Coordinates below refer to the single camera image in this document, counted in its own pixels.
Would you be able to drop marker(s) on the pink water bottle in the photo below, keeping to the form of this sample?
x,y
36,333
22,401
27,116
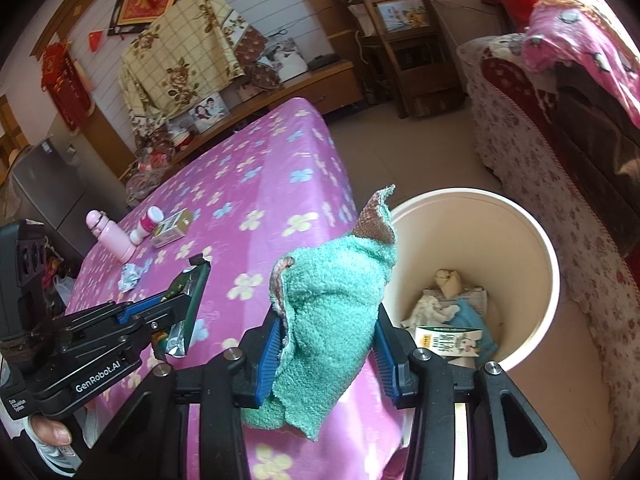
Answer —
x,y
112,240

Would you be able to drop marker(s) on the floral covered sofa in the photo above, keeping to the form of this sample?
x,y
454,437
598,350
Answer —
x,y
550,185

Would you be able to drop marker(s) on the green and white medicine box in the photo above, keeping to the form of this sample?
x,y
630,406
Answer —
x,y
172,230

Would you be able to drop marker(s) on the person's left hand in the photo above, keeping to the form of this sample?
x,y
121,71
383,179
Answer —
x,y
50,432

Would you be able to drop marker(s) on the cream trash bin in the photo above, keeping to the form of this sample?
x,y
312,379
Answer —
x,y
530,260

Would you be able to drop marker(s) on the red knot decoration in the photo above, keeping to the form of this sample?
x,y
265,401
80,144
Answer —
x,y
67,85

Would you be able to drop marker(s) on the dark green snack packet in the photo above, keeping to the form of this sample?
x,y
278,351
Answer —
x,y
192,295

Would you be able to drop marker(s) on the wooden cabinet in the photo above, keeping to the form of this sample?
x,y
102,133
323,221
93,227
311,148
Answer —
x,y
325,85

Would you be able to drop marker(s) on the framed couple photo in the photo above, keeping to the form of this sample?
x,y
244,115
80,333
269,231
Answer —
x,y
210,110

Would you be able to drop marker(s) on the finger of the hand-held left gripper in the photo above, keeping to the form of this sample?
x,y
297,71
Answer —
x,y
162,332
150,307

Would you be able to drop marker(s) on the wooden chair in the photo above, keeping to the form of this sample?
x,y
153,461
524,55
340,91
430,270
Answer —
x,y
415,70

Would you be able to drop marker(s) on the crumpled clear plastic wrapper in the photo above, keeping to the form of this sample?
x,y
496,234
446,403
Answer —
x,y
131,276

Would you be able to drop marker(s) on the beige paper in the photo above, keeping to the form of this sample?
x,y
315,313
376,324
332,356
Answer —
x,y
450,282

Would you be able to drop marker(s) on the grey printed paper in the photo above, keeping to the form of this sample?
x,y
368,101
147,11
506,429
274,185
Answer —
x,y
475,295

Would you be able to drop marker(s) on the white milk carton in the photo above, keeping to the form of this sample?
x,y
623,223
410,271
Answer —
x,y
450,340

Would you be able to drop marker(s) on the grey fridge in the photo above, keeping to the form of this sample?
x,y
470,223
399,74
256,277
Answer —
x,y
55,195

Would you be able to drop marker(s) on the green towel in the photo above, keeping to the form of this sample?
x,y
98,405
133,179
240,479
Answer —
x,y
330,310

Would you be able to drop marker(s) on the pile of plastic bags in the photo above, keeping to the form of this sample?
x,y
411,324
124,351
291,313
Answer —
x,y
150,170

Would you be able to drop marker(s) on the white striped shoe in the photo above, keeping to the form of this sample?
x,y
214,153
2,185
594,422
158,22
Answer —
x,y
60,460

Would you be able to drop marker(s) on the pink floral tablecloth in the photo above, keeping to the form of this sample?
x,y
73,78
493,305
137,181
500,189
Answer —
x,y
275,185

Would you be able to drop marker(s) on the flower picture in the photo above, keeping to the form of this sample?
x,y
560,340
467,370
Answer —
x,y
402,14

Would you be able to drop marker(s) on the white yogurt bottle pink label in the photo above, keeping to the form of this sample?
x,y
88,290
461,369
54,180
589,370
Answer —
x,y
145,227

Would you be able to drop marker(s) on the blue plastic bag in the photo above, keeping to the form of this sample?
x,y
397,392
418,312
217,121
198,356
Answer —
x,y
472,316

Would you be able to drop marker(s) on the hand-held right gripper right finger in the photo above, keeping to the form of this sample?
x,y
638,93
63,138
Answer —
x,y
387,360

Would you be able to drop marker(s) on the small black device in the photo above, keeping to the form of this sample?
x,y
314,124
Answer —
x,y
321,61

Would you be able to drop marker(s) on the beige floral cloth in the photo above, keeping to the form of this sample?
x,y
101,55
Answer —
x,y
185,45

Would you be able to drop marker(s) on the white portrait photo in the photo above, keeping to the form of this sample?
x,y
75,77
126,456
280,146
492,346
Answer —
x,y
290,60

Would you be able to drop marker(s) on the white tissue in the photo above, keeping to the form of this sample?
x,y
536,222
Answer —
x,y
430,310

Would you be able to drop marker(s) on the pink printed cloth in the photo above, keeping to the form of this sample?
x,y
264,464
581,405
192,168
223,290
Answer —
x,y
580,35

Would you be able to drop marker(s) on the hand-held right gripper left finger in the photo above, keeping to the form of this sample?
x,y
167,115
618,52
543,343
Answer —
x,y
267,360

